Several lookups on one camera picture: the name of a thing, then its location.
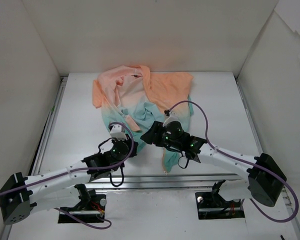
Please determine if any aluminium table edge rail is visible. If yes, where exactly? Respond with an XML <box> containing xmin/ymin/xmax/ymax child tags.
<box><xmin>85</xmin><ymin>174</ymin><xmax>240</xmax><ymax>192</ymax></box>

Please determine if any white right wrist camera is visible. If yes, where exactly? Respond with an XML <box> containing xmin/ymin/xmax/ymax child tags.
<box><xmin>163</xmin><ymin>109</ymin><xmax>179</xmax><ymax>127</ymax></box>

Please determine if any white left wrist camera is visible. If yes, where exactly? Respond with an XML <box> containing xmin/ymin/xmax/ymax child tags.
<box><xmin>109</xmin><ymin>124</ymin><xmax>127</xmax><ymax>141</ymax></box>

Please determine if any orange and teal jacket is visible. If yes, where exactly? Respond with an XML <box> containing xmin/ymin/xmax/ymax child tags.
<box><xmin>92</xmin><ymin>64</ymin><xmax>196</xmax><ymax>175</ymax></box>

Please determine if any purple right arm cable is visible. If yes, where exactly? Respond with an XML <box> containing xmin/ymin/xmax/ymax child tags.
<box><xmin>167</xmin><ymin>100</ymin><xmax>300</xmax><ymax>223</ymax></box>

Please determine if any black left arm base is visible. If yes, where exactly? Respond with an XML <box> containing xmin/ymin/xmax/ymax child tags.
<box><xmin>60</xmin><ymin>189</ymin><xmax>107</xmax><ymax>224</ymax></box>

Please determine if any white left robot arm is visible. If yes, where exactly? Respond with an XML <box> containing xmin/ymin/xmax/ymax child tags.
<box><xmin>0</xmin><ymin>137</ymin><xmax>139</xmax><ymax>225</ymax></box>

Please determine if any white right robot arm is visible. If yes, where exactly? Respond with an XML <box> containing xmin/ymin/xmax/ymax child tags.
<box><xmin>140</xmin><ymin>121</ymin><xmax>287</xmax><ymax>207</ymax></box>

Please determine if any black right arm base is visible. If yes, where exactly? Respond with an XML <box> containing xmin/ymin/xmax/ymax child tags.
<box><xmin>195</xmin><ymin>192</ymin><xmax>245</xmax><ymax>220</ymax></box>

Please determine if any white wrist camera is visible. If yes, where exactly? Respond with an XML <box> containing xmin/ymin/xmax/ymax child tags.
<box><xmin>109</xmin><ymin>124</ymin><xmax>127</xmax><ymax>141</ymax></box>
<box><xmin>163</xmin><ymin>109</ymin><xmax>179</xmax><ymax>127</ymax></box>

